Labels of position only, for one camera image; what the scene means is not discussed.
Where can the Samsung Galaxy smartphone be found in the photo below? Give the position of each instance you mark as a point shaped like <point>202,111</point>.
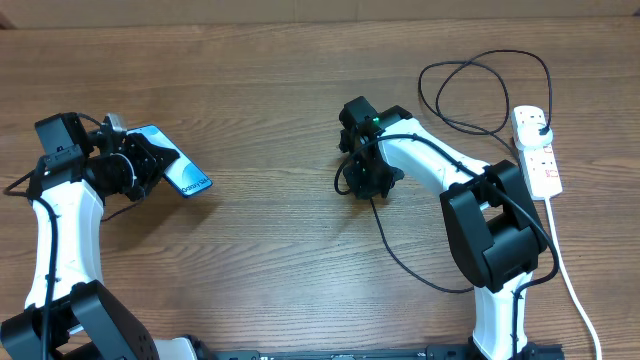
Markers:
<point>183,174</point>

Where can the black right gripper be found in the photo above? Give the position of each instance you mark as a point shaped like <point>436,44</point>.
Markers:
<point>367,191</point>

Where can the white power strip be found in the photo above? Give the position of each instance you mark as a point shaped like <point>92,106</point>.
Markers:
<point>539,165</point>

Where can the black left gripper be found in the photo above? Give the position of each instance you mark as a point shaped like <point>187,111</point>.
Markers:
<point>152,159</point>

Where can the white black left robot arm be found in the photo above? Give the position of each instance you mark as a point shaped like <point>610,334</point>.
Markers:
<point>68,312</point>

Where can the white charger plug adapter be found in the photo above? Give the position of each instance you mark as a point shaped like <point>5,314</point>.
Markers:
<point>530,136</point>

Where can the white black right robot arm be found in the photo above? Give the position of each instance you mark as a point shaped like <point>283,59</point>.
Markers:
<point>494,232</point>

